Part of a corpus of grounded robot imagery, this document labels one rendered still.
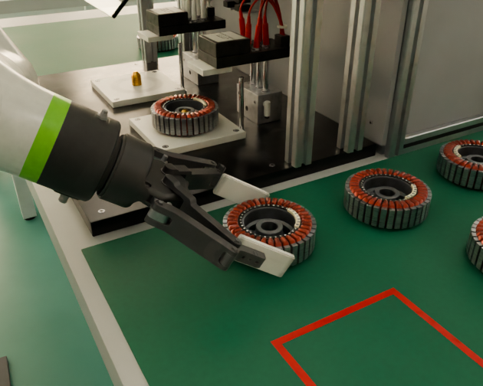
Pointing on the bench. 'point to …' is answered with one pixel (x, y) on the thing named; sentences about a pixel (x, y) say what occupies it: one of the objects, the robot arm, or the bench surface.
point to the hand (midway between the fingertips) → (267, 228)
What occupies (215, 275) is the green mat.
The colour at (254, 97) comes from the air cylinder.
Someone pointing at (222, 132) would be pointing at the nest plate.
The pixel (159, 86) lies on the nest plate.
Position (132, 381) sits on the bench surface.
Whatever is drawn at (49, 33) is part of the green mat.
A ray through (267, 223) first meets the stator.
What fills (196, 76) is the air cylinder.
